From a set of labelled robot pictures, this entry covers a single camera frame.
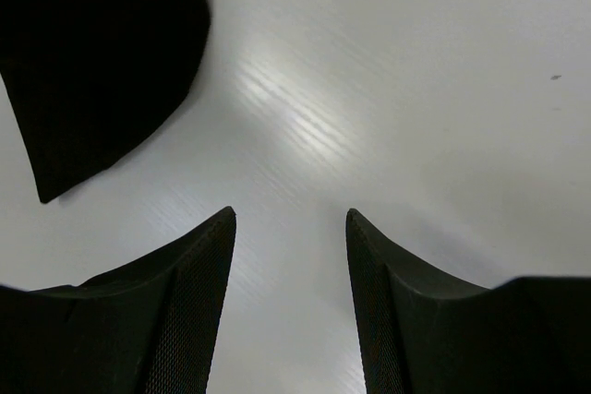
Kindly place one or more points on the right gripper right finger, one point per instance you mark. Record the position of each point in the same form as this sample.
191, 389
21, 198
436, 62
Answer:
422, 330

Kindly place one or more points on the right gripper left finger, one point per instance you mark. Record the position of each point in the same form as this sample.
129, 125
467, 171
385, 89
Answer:
149, 326

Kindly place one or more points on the black skirt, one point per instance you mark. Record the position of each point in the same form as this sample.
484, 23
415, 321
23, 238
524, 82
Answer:
90, 80

